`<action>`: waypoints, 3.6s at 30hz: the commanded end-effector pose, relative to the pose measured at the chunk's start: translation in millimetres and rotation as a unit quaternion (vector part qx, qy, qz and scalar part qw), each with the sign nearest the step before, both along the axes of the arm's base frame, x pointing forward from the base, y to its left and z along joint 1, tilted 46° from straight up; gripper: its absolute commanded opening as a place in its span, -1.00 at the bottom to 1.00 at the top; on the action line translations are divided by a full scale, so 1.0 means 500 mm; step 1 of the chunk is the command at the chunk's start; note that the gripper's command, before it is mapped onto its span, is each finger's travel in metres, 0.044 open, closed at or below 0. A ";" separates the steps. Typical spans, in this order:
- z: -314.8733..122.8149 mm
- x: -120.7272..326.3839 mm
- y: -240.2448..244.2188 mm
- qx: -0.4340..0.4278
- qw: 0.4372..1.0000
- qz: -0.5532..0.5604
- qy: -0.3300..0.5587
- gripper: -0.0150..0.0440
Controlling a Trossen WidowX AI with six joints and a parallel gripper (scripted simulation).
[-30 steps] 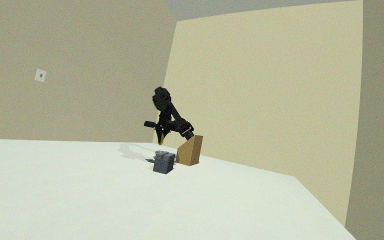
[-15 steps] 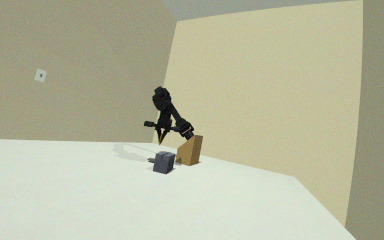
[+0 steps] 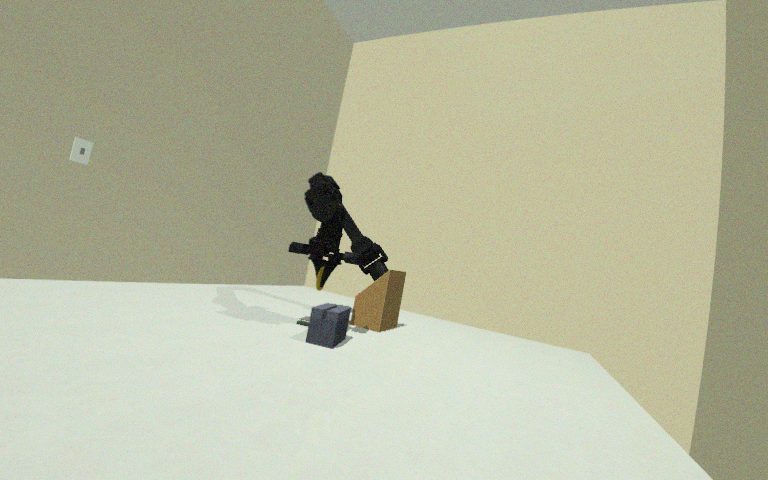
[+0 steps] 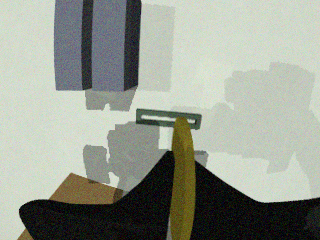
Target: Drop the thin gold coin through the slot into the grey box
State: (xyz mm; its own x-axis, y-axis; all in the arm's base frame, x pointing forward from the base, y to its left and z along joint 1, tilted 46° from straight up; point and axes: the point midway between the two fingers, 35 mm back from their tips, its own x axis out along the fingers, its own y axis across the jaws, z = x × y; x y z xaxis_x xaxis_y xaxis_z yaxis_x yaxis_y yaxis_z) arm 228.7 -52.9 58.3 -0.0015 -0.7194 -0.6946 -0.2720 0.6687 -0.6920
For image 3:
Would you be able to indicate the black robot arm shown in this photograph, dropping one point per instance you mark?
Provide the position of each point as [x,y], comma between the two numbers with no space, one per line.
[324,201]

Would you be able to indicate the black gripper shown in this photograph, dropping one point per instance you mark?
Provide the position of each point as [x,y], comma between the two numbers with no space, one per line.
[333,259]

